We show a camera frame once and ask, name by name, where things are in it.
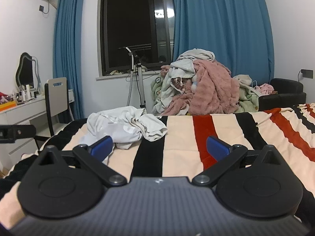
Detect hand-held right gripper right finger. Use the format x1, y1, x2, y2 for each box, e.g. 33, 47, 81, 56
192, 136, 283, 187

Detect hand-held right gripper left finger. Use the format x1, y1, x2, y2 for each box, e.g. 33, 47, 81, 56
33, 136, 128, 187

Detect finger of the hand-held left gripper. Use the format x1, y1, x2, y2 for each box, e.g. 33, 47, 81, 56
0, 125, 36, 143

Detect white t-shirt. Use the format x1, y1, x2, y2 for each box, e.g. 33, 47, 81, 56
79, 106, 168, 151

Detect pile of clothes and blankets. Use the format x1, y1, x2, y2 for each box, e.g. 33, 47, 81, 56
161, 59, 240, 116

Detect white dressing desk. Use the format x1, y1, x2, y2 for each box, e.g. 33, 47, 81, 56
0, 95, 49, 170

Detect orange box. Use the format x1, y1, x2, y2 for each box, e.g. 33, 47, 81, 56
0, 102, 17, 112

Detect group of cosmetics bottles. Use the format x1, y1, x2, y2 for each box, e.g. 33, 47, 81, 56
0, 84, 42, 104

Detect striped fleece blanket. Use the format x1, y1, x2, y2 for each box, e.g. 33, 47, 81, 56
0, 103, 315, 228

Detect white chair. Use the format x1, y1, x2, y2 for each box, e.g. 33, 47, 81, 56
33, 77, 75, 151

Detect wavy mirror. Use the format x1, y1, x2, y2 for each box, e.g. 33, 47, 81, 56
15, 52, 41, 92

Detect garment steamer stand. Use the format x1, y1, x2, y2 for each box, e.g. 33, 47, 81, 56
118, 46, 148, 111

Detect pink cloth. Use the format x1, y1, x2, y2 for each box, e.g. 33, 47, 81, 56
256, 83, 275, 96

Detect blue curtain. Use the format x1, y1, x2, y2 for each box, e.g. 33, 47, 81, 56
53, 0, 86, 124
171, 0, 275, 85

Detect black armchair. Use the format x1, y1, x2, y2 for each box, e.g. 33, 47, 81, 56
258, 78, 307, 112

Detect grey garment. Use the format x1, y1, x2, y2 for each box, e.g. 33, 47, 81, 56
169, 49, 217, 80

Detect dark window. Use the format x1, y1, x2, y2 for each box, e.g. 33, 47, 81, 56
98, 0, 176, 77

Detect wall socket with charger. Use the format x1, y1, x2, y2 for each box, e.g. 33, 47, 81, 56
298, 69, 314, 82

